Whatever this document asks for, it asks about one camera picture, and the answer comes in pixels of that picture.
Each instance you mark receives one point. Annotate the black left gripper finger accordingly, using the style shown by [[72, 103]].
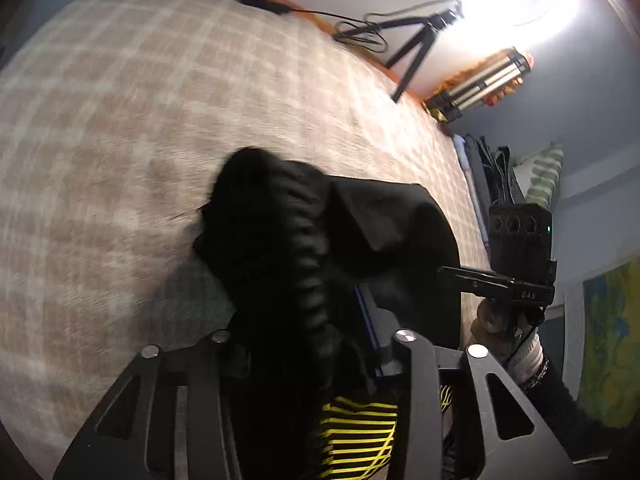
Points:
[[377, 335]]

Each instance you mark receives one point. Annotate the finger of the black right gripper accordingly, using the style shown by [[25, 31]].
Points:
[[473, 281]]

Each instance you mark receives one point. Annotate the black pants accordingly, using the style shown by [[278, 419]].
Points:
[[288, 244]]

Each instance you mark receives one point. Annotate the right forearm black sleeve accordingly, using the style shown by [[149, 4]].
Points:
[[581, 436]]

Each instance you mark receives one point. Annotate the gloved right hand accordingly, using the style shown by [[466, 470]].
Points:
[[514, 344]]

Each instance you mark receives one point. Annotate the green striped pillow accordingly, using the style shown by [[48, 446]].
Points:
[[539, 175]]

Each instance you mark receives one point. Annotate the stack of folded dark clothes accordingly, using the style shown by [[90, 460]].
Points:
[[489, 175]]

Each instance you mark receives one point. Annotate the black yellow striped shirt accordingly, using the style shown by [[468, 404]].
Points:
[[356, 439]]

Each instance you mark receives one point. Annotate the metal rack with orange items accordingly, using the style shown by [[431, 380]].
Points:
[[486, 83]]

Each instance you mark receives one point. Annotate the yellow green painting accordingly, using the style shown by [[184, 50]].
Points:
[[609, 388]]

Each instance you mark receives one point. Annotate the bright studio light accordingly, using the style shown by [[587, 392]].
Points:
[[488, 26]]

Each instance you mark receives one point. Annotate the beige checkered bed cover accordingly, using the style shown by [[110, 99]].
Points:
[[115, 118]]

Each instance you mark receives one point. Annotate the black camera tripod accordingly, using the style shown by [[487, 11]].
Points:
[[423, 40]]

